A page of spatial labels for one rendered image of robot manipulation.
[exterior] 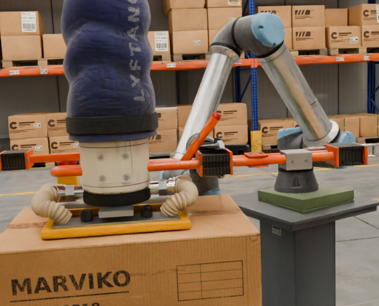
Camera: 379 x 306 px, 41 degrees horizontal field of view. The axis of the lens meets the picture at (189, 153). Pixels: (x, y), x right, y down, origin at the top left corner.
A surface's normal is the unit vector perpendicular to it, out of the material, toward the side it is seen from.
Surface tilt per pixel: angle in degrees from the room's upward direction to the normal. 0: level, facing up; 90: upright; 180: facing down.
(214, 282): 90
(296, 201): 90
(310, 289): 90
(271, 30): 82
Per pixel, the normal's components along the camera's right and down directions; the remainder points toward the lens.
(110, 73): 0.28, -0.13
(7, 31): 0.13, 0.15
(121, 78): 0.51, -0.18
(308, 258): 0.51, 0.10
